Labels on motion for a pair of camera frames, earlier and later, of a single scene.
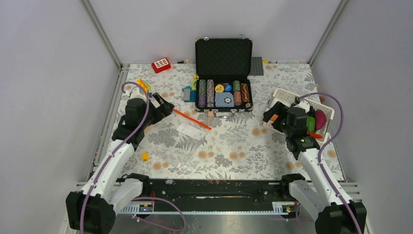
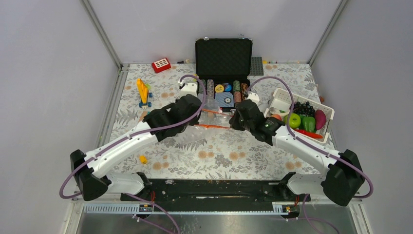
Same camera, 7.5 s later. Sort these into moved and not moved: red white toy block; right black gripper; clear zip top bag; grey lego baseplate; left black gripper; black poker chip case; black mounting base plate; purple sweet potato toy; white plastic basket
Moved: clear zip top bag; left black gripper; right black gripper
Not moved: black mounting base plate; white plastic basket; red white toy block; grey lego baseplate; purple sweet potato toy; black poker chip case
